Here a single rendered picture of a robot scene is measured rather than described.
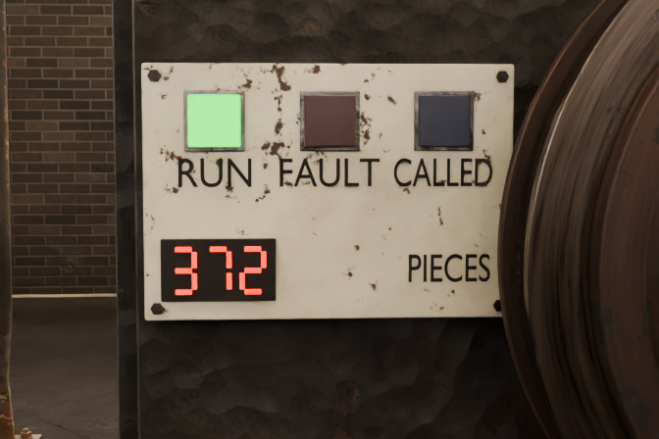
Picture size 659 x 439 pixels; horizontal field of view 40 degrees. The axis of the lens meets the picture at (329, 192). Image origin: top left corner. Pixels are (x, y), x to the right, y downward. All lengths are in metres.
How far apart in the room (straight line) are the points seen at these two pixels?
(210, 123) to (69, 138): 6.15
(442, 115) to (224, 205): 0.16
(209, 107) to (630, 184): 0.28
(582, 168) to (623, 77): 0.06
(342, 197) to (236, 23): 0.15
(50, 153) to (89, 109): 0.42
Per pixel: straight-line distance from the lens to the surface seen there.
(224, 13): 0.66
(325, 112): 0.63
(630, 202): 0.52
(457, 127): 0.64
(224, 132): 0.63
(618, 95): 0.53
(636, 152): 0.52
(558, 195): 0.52
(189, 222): 0.64
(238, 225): 0.64
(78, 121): 6.76
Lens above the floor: 1.19
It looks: 4 degrees down
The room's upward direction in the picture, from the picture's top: straight up
